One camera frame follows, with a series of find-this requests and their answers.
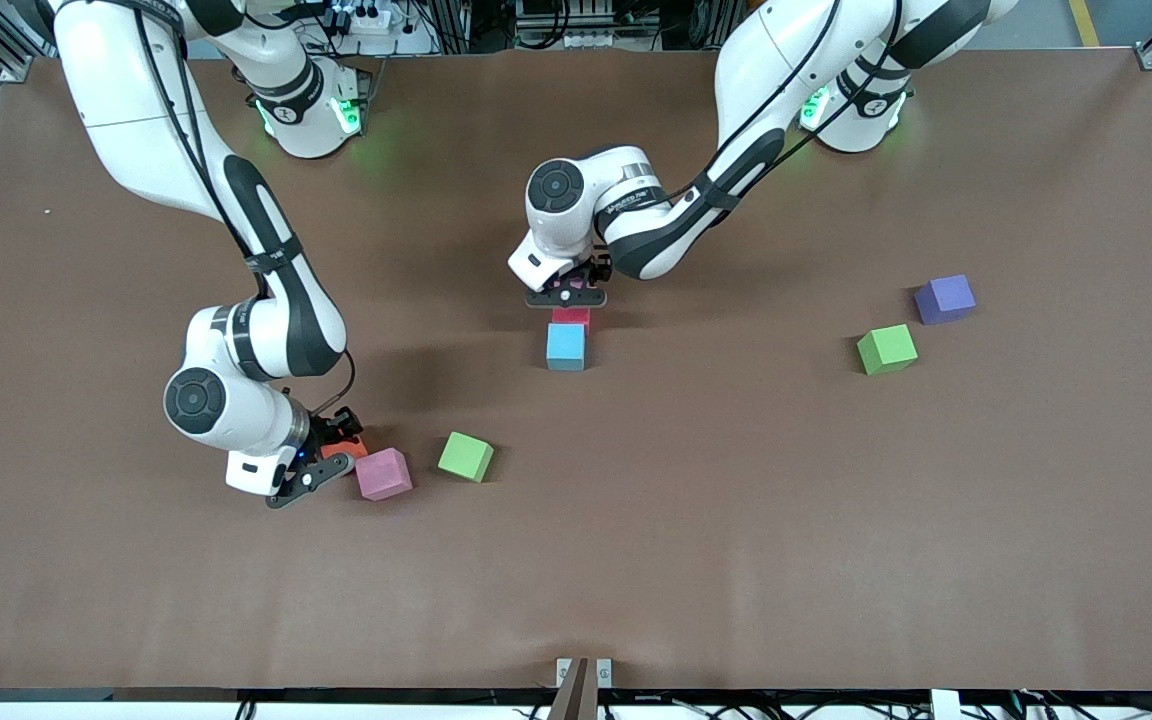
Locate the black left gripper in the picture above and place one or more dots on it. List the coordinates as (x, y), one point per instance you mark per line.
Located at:
(595, 270)

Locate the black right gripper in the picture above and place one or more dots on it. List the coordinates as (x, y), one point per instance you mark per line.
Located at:
(333, 427)

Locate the orange foam cube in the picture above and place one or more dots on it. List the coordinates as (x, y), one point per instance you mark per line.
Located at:
(352, 448)

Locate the red foam cube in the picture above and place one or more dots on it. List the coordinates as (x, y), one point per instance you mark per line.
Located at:
(571, 317)

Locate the blue foam cube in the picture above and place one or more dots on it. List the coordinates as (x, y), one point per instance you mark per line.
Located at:
(566, 345)

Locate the green foam cube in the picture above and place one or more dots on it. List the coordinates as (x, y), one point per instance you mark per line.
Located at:
(886, 349)
(465, 456)

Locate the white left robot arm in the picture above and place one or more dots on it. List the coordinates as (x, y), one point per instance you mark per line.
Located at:
(786, 70)

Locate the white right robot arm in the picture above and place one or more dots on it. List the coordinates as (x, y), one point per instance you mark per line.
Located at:
(136, 120)

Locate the white terminal block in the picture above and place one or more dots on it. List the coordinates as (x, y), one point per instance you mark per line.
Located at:
(591, 40)

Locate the brown table cover sheet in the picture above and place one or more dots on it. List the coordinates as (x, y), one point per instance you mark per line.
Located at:
(576, 560)

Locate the white power strip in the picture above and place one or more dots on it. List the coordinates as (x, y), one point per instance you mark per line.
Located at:
(366, 18)

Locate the purple foam cube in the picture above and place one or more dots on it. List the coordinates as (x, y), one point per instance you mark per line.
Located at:
(945, 298)

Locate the metal table edge bracket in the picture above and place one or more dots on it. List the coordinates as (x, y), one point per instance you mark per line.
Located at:
(604, 672)

